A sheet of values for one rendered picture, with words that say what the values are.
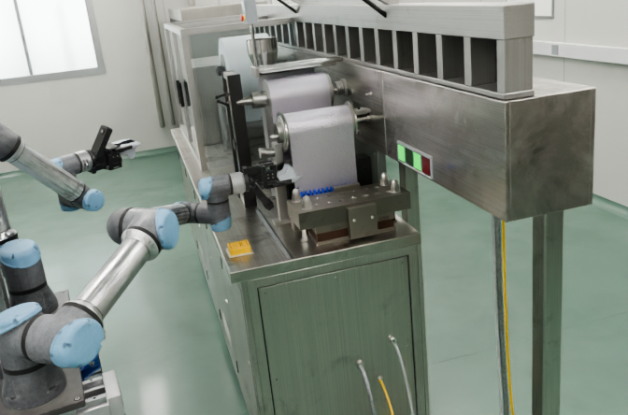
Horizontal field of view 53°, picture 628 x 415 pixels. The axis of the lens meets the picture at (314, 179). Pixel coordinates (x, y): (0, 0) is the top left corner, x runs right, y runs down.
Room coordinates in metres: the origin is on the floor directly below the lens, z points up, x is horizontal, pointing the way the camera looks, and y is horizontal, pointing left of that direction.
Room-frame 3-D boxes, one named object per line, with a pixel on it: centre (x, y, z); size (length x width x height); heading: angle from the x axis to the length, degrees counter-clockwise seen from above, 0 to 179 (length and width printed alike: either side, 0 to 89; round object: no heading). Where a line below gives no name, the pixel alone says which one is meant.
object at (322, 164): (2.19, -0.04, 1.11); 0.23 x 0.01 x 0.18; 105
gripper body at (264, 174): (2.13, 0.19, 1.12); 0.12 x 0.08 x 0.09; 105
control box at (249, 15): (2.76, 0.21, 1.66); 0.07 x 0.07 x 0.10; 14
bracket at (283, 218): (2.24, 0.14, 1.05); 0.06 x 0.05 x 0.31; 105
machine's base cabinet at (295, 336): (3.14, 0.28, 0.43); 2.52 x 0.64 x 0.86; 15
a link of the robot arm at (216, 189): (2.09, 0.34, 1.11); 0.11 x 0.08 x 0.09; 105
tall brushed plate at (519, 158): (2.96, -0.17, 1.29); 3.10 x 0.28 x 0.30; 15
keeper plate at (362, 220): (2.00, -0.15, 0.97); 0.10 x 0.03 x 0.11; 105
